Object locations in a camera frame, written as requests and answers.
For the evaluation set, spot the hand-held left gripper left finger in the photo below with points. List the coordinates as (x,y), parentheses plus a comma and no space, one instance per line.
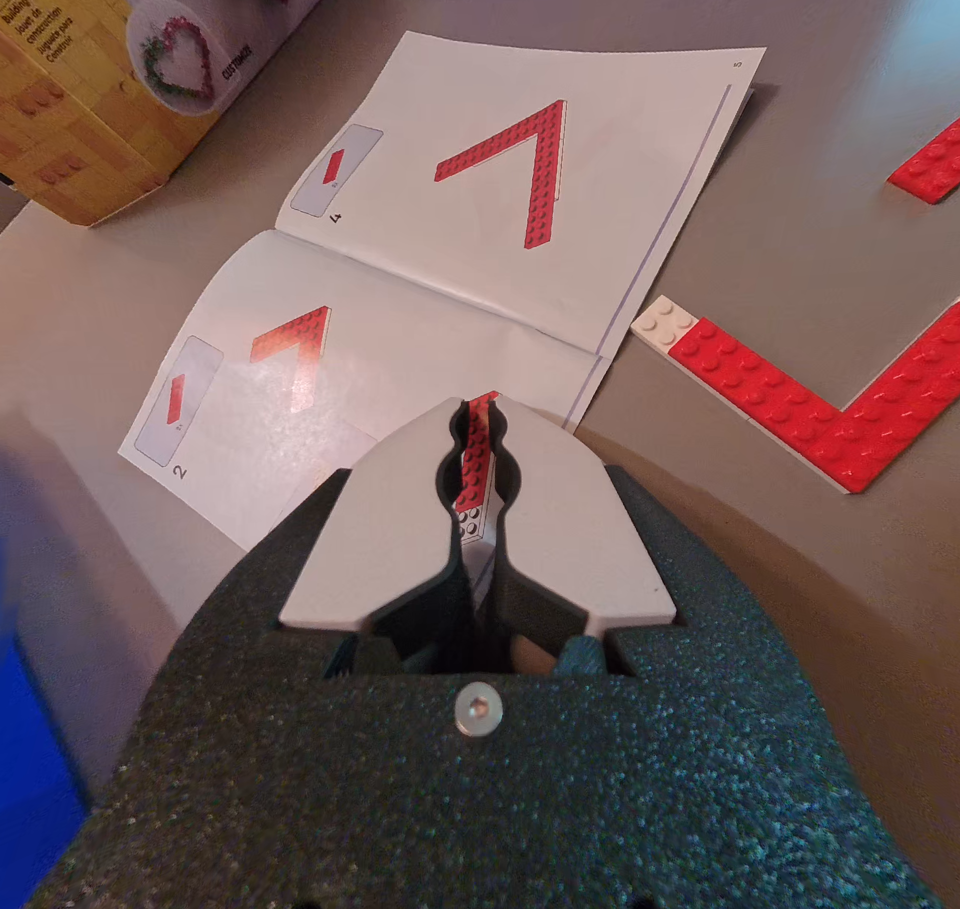
(375,541)

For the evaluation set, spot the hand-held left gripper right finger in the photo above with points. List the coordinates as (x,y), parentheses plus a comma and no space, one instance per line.
(585,541)

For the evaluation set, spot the lego instruction booklet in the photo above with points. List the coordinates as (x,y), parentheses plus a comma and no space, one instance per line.
(450,309)

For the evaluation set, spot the yellow white lego box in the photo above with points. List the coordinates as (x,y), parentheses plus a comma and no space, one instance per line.
(90,121)

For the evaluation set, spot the blue plastic bin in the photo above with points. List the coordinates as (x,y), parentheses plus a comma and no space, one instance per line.
(30,774)

